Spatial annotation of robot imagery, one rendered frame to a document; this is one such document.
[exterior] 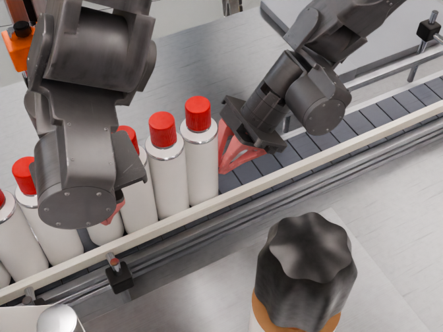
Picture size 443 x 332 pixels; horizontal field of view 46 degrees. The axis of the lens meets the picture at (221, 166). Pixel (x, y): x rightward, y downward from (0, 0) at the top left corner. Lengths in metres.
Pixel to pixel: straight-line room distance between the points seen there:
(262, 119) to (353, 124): 0.27
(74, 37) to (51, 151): 0.09
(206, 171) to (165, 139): 0.10
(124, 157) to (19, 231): 0.21
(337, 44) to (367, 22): 0.05
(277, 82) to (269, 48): 0.46
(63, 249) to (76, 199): 0.35
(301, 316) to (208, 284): 0.30
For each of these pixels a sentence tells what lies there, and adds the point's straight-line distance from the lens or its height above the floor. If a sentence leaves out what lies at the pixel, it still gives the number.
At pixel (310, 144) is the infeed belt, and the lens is 0.91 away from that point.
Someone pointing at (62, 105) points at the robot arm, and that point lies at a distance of 0.41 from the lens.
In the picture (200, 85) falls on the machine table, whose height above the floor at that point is 0.83.
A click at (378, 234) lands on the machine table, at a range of 0.89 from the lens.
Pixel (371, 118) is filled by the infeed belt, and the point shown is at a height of 0.88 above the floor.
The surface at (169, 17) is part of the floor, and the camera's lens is 2.71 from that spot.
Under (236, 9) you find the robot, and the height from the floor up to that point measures 0.61.
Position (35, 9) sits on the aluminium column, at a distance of 0.67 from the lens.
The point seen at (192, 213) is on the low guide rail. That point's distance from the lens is 0.77.
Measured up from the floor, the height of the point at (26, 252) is 0.96.
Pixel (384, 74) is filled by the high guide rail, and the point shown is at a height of 0.96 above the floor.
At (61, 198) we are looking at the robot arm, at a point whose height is 1.25.
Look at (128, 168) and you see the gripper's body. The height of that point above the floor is 1.15.
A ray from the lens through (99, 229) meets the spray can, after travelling 0.75.
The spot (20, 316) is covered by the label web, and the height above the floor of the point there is 1.04.
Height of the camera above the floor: 1.55
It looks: 51 degrees down
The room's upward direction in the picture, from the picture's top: straight up
